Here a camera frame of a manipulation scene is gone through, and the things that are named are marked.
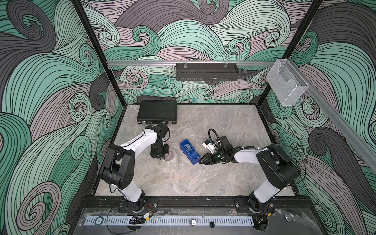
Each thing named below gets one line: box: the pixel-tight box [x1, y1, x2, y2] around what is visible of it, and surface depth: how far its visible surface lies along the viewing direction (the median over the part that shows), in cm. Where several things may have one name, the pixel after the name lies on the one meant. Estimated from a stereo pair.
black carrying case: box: [137, 99, 178, 125], surface depth 113 cm
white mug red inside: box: [164, 149, 177, 162], surface depth 85 cm
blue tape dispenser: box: [179, 139, 201, 165], surface depth 89 cm
